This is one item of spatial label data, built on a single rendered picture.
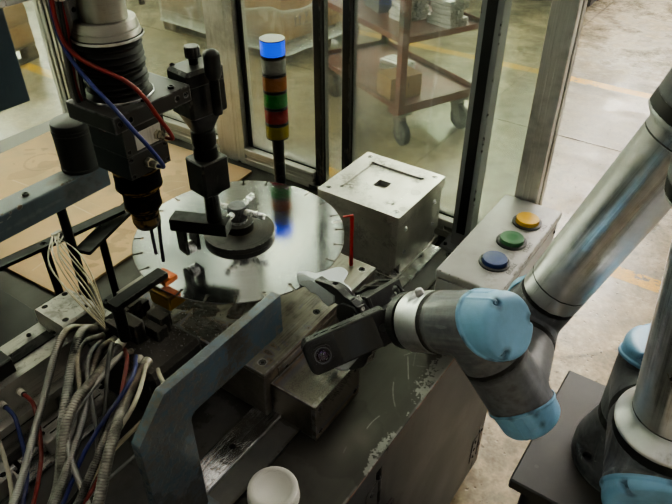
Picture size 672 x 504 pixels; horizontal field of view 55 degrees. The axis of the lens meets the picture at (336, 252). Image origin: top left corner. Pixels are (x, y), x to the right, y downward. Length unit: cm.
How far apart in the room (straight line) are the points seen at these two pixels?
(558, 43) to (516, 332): 57
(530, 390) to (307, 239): 43
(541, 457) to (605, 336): 140
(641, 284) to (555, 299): 186
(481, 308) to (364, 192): 59
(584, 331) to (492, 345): 171
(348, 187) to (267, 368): 44
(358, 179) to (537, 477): 63
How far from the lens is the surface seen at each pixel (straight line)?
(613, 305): 252
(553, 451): 102
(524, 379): 75
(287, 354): 97
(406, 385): 106
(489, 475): 190
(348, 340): 80
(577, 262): 77
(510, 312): 69
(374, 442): 99
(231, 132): 163
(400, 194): 122
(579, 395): 111
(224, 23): 152
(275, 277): 93
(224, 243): 99
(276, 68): 120
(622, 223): 74
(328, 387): 95
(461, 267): 105
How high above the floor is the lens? 154
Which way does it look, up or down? 37 degrees down
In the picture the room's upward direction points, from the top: straight up
